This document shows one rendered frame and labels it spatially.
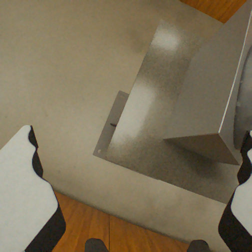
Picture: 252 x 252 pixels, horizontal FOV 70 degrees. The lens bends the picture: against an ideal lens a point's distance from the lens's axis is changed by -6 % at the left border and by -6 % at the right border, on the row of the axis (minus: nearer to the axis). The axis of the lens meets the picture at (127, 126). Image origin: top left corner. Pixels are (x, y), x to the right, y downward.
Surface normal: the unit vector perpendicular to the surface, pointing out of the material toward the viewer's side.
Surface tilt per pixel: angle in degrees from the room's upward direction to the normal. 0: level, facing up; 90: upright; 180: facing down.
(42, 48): 0
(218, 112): 90
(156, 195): 0
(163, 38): 0
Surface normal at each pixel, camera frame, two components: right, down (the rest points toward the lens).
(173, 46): 0.09, -0.09
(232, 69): -0.92, -0.38
